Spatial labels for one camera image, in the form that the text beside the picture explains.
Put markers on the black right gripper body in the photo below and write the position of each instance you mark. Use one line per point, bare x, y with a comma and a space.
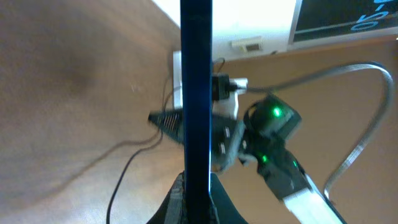
226, 137

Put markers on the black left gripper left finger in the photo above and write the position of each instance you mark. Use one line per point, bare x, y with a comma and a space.
171, 210

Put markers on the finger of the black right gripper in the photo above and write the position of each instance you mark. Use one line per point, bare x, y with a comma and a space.
170, 122

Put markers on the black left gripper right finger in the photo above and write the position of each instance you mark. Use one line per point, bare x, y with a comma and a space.
226, 211

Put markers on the blue Samsung Galaxy smartphone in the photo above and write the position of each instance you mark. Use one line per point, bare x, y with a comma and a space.
196, 42

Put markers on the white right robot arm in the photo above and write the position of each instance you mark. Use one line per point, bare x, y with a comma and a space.
261, 137

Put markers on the white power strip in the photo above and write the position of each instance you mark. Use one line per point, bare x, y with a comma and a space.
177, 79

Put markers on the white wall socket plate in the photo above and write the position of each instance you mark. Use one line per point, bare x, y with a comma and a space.
248, 44

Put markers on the black framed wall board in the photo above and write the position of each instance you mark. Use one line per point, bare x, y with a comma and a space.
325, 22

